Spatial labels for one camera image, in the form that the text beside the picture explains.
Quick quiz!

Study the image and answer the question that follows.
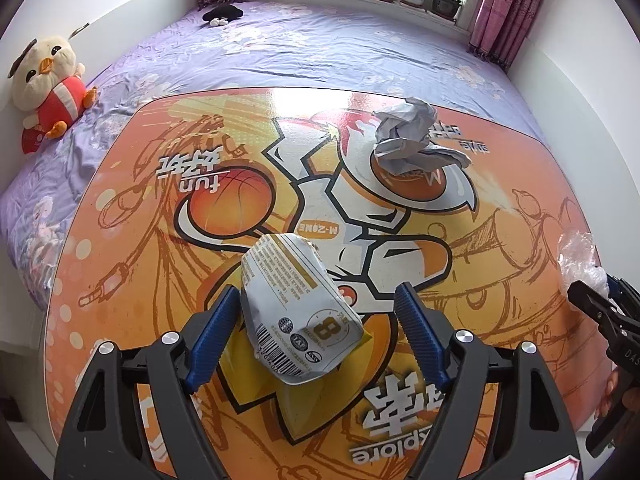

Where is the clear plastic bag white wad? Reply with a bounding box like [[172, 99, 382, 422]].
[[556, 230, 610, 298]]

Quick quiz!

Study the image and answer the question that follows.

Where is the white yellow snack bag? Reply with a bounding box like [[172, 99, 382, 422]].
[[241, 233, 370, 386]]

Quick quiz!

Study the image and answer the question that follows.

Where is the person's right hand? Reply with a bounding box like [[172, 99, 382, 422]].
[[596, 365, 640, 449]]

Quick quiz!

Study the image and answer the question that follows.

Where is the orange cartoon folding table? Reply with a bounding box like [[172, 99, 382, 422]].
[[44, 88, 610, 479]]

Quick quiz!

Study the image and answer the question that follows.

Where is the crumpled grey paper ball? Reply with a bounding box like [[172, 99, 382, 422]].
[[373, 98, 472, 177]]

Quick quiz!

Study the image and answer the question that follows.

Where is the dark rectangular planter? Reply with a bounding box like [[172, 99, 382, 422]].
[[432, 0, 461, 21]]

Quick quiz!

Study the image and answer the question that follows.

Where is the chick plush toy red shirt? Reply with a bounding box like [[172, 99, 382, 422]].
[[9, 36, 98, 155]]

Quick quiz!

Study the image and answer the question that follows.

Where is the right pink curtain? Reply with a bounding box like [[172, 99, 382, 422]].
[[469, 0, 542, 72]]

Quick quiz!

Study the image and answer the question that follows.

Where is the purple floral bed sheet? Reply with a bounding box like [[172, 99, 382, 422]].
[[1, 2, 542, 309]]

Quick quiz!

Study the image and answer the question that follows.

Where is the black and white plush toy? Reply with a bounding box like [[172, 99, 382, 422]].
[[202, 3, 244, 27]]

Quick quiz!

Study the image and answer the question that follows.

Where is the white headboard panel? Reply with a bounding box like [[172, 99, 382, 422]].
[[1, 0, 196, 120]]

